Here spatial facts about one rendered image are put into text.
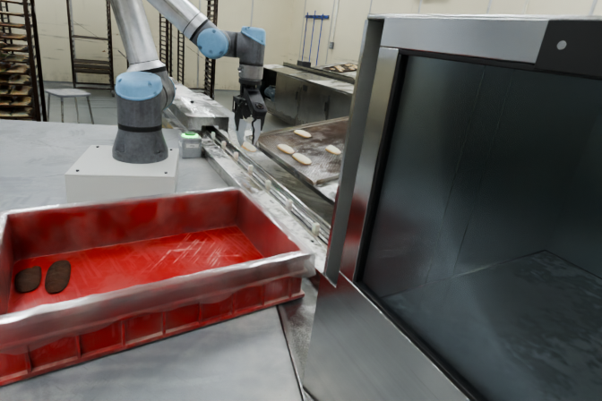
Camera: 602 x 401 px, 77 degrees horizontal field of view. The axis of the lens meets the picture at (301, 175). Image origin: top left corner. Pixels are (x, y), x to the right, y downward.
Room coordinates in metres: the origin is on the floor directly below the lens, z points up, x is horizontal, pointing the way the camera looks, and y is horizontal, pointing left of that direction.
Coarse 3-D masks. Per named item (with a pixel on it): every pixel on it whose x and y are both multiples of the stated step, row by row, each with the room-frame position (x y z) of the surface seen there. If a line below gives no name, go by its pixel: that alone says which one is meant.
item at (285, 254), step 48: (192, 192) 0.77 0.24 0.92; (240, 192) 0.82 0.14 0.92; (0, 240) 0.50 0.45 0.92; (48, 240) 0.61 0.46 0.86; (96, 240) 0.66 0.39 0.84; (288, 240) 0.62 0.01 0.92; (0, 288) 0.43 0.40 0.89; (144, 288) 0.43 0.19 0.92; (192, 288) 0.46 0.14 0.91; (240, 288) 0.50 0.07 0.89; (0, 336) 0.34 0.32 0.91; (48, 336) 0.36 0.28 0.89
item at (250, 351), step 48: (0, 144) 1.19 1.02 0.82; (48, 144) 1.25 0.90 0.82; (96, 144) 1.32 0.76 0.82; (0, 192) 0.85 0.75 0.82; (48, 192) 0.88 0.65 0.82; (192, 336) 0.46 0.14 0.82; (240, 336) 0.48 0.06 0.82; (48, 384) 0.35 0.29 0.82; (96, 384) 0.36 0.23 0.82; (144, 384) 0.37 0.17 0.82; (192, 384) 0.38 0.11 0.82; (240, 384) 0.39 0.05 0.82; (288, 384) 0.40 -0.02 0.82
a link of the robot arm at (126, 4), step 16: (112, 0) 1.13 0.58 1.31; (128, 0) 1.13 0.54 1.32; (128, 16) 1.13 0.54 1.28; (144, 16) 1.17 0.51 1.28; (128, 32) 1.13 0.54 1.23; (144, 32) 1.15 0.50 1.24; (128, 48) 1.13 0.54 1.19; (144, 48) 1.14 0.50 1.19; (144, 64) 1.13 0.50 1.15; (160, 64) 1.16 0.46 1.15
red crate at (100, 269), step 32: (64, 256) 0.62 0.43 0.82; (96, 256) 0.63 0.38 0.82; (128, 256) 0.64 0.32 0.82; (160, 256) 0.66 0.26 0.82; (192, 256) 0.67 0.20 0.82; (224, 256) 0.69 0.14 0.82; (256, 256) 0.70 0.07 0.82; (64, 288) 0.53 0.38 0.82; (96, 288) 0.54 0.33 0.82; (256, 288) 0.54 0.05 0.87; (288, 288) 0.57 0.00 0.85; (128, 320) 0.42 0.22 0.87; (160, 320) 0.45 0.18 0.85; (192, 320) 0.48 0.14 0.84; (32, 352) 0.36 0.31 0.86; (64, 352) 0.38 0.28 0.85; (96, 352) 0.40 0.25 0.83; (0, 384) 0.34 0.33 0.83
